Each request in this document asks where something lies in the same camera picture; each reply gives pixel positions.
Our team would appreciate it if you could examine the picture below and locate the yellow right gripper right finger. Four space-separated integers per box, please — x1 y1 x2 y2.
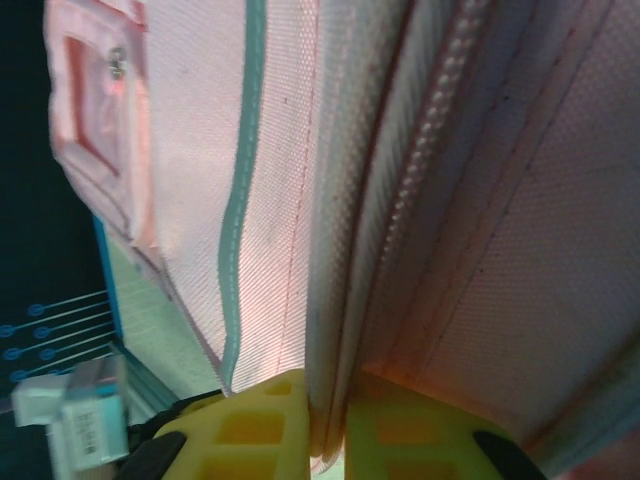
343 373 547 480

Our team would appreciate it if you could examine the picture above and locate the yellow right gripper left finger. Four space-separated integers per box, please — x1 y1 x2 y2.
119 368 315 480

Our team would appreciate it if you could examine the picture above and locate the small pale box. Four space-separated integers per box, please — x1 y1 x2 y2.
10 357 130 476

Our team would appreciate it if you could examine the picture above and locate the pink student backpack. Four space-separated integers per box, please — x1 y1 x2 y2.
42 0 640 480

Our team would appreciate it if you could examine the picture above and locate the blue table border strip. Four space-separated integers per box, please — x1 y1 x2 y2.
91 213 132 361

